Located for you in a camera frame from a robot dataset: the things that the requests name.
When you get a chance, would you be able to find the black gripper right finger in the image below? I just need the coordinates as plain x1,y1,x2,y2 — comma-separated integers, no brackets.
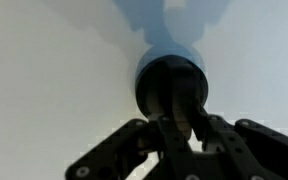
193,105,288,180

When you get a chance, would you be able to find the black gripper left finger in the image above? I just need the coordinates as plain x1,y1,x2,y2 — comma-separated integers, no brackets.
64,114,203,180

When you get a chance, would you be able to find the black flask lid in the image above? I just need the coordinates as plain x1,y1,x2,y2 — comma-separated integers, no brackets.
134,54,210,139

